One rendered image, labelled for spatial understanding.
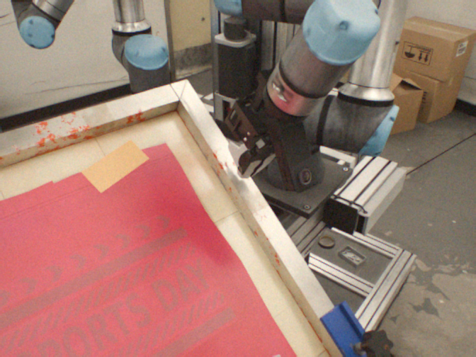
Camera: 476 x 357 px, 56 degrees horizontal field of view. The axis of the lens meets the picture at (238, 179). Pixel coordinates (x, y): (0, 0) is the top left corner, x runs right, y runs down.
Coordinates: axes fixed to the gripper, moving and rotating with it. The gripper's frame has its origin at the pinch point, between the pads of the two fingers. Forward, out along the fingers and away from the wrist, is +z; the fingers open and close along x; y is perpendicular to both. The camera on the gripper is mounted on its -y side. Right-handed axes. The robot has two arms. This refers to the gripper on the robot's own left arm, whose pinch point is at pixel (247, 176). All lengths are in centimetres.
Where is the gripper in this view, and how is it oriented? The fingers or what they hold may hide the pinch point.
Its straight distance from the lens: 75.4
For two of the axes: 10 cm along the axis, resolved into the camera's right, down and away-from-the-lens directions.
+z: -3.3, 4.5, 8.3
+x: -7.9, 3.6, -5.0
